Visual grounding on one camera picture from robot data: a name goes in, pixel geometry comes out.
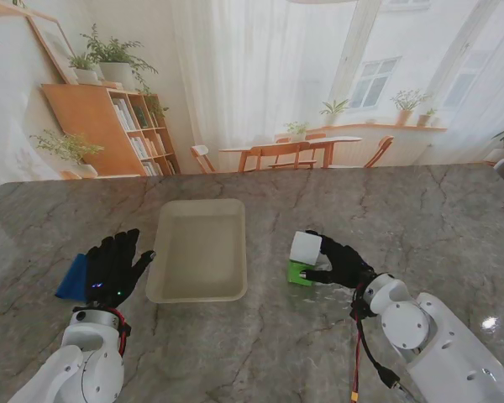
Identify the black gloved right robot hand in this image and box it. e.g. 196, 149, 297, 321
300, 229, 377, 290

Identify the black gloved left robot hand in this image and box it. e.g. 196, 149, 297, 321
85, 228, 157, 311

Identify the blue plastic scraper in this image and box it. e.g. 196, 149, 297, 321
54, 253, 89, 302

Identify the white square bottle cap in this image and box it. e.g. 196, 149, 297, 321
290, 231, 323, 267

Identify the clear bottle with green base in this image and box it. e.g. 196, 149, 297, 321
286, 259, 318, 287

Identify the cream plastic baking tray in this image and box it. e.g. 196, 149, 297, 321
144, 198, 249, 304

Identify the printed room backdrop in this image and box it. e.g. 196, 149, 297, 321
0, 0, 504, 181

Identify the red black left arm cable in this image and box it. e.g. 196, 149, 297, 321
108, 308, 132, 358

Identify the red black arm cable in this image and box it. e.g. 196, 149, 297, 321
349, 289, 404, 403
108, 308, 132, 358

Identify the red black right arm cable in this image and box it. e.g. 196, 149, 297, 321
349, 289, 404, 403

